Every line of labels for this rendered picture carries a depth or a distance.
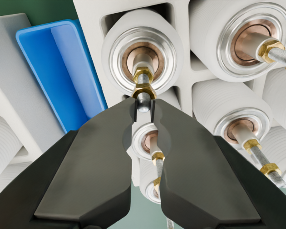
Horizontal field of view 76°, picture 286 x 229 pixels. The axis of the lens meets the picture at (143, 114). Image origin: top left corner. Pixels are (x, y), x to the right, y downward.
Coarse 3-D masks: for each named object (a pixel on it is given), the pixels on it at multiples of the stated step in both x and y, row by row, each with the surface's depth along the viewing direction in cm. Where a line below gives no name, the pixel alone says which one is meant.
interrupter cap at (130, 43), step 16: (128, 32) 18; (144, 32) 19; (160, 32) 18; (112, 48) 19; (128, 48) 19; (144, 48) 20; (160, 48) 19; (112, 64) 20; (128, 64) 21; (160, 64) 20; (176, 64) 20; (128, 80) 21; (160, 80) 21
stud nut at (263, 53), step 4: (272, 40) 16; (276, 40) 16; (264, 44) 16; (268, 44) 16; (272, 44) 16; (276, 44) 16; (280, 44) 16; (264, 48) 16; (268, 48) 16; (272, 48) 16; (280, 48) 16; (284, 48) 16; (260, 52) 17; (264, 52) 16; (268, 52) 16; (260, 56) 17; (264, 56) 16; (264, 60) 17; (268, 60) 17; (272, 60) 17
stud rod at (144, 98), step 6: (138, 78) 16; (144, 78) 16; (138, 96) 13; (144, 96) 13; (138, 102) 12; (144, 102) 12; (150, 102) 13; (138, 108) 12; (144, 108) 12; (150, 108) 13
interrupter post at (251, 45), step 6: (246, 36) 19; (252, 36) 18; (258, 36) 18; (264, 36) 17; (270, 36) 17; (246, 42) 19; (252, 42) 18; (258, 42) 17; (264, 42) 17; (246, 48) 19; (252, 48) 18; (258, 48) 17; (252, 54) 18; (258, 60) 18
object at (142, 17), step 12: (132, 12) 23; (144, 12) 21; (156, 12) 26; (120, 24) 19; (132, 24) 18; (144, 24) 18; (156, 24) 18; (168, 24) 19; (108, 36) 19; (168, 36) 19; (108, 48) 20; (180, 48) 20; (180, 60) 21; (108, 72) 21; (180, 72) 22; (168, 84) 22
